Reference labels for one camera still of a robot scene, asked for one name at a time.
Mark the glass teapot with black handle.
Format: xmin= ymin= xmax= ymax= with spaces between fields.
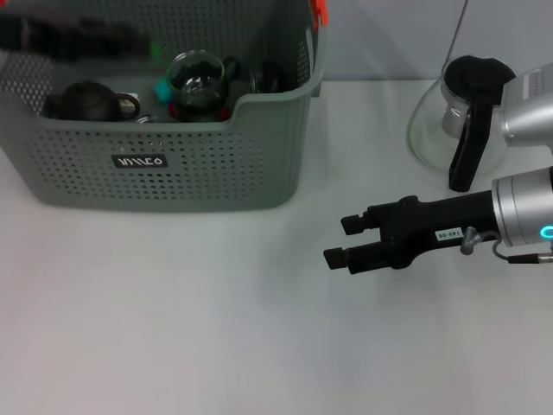
xmin=408 ymin=54 xmax=519 ymax=194

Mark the right arm cable with plug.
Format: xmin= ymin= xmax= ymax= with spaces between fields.
xmin=460 ymin=227 xmax=553 ymax=265

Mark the grey perforated plastic storage bin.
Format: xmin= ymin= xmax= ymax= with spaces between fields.
xmin=0 ymin=0 xmax=328 ymax=213

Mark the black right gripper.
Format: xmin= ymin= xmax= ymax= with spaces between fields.
xmin=321 ymin=189 xmax=503 ymax=277

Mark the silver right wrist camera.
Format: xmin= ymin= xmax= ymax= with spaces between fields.
xmin=500 ymin=62 xmax=553 ymax=149

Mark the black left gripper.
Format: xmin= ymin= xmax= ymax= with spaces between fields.
xmin=25 ymin=16 xmax=152 ymax=66

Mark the dark clay teapot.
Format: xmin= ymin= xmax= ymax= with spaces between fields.
xmin=42 ymin=80 xmax=143 ymax=122

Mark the cyan sloped toy brick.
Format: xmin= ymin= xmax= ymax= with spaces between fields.
xmin=153 ymin=77 xmax=172 ymax=105

